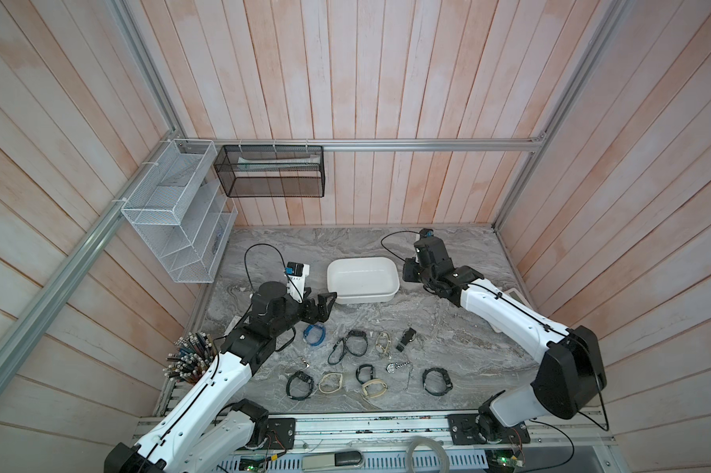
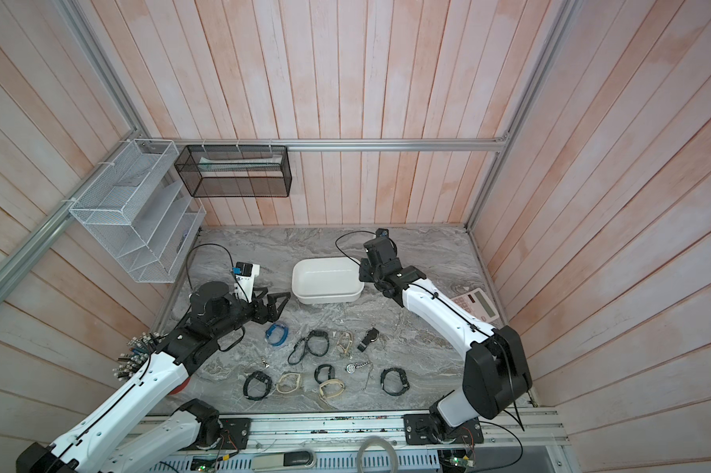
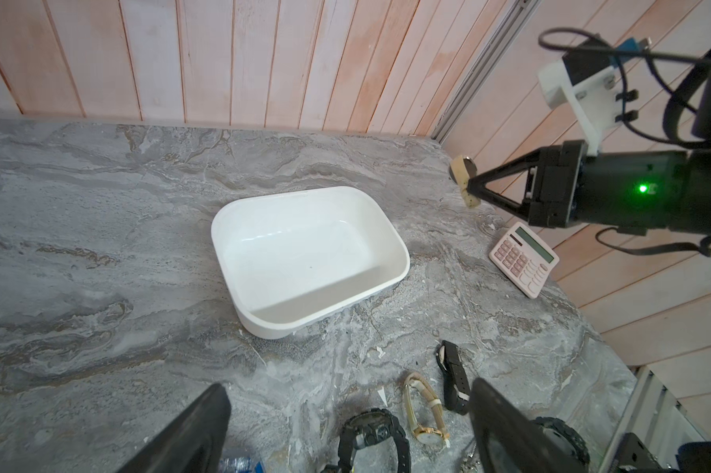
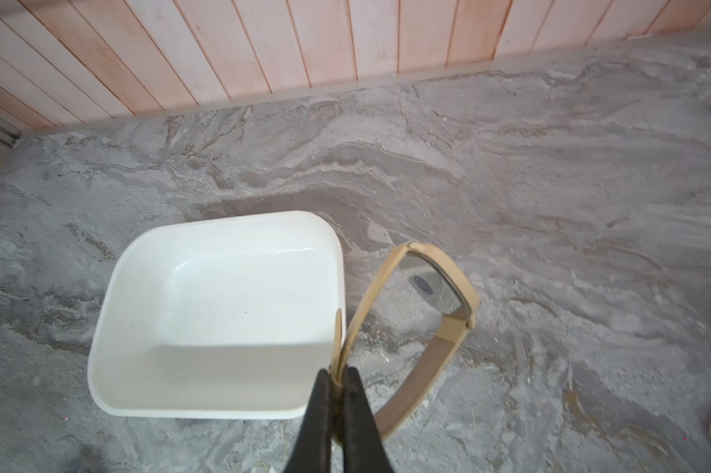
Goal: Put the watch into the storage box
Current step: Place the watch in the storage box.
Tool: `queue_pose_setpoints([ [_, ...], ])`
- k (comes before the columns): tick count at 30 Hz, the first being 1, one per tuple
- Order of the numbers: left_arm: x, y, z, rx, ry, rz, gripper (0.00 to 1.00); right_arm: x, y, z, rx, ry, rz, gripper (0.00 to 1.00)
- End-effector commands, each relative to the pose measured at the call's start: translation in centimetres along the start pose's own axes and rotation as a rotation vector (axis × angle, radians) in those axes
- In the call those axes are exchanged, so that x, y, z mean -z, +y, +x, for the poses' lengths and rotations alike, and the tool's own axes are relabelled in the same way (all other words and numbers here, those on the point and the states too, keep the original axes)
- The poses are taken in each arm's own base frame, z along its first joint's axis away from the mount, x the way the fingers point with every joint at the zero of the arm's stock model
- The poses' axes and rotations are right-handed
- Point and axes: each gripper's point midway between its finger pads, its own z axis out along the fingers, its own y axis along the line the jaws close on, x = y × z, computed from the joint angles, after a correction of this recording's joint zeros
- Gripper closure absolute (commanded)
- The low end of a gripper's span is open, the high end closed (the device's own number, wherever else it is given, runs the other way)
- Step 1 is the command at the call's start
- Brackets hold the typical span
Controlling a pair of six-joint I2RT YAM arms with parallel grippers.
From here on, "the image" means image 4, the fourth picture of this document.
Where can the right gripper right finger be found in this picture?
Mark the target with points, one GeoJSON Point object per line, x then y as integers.
{"type": "Point", "coordinates": [363, 450]}

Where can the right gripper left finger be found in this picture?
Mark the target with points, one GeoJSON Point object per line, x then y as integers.
{"type": "Point", "coordinates": [313, 447]}

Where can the beige band watch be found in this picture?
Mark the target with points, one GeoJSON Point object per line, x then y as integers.
{"type": "Point", "coordinates": [436, 304]}

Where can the white plastic storage box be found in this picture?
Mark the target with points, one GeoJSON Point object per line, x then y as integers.
{"type": "Point", "coordinates": [221, 319]}

